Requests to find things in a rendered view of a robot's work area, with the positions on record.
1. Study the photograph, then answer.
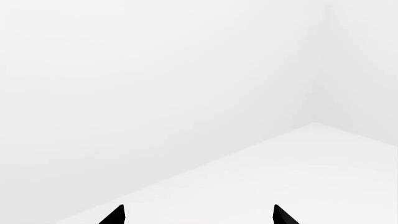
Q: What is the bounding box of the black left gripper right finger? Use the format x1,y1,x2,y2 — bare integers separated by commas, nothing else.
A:
272,203,300,224

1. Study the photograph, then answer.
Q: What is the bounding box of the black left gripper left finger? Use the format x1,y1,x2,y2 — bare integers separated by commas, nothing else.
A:
98,203,126,224

